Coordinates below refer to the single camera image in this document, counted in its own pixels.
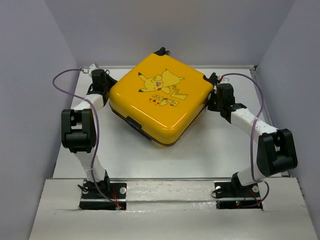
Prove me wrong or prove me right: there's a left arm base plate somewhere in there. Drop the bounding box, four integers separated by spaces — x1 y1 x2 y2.
77 180 127 211

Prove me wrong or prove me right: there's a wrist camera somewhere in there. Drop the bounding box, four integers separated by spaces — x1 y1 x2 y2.
80 62 99 75
217 76 230 84

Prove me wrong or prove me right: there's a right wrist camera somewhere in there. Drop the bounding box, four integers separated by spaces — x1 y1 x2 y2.
217 76 230 84

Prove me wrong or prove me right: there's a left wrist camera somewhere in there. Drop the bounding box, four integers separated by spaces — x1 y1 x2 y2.
80 62 99 75

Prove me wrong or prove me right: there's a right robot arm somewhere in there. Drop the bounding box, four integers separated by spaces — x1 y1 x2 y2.
207 73 298 199

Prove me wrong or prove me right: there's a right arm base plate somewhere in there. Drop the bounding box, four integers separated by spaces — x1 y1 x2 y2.
211 181 263 210

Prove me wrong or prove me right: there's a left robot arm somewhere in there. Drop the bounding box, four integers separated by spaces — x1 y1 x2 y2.
61 68 116 203

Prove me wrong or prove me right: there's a yellow hard-shell suitcase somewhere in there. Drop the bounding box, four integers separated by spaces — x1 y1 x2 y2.
109 47 214 147

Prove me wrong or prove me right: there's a silver front rail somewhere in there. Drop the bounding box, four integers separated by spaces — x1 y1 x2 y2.
51 176 296 182

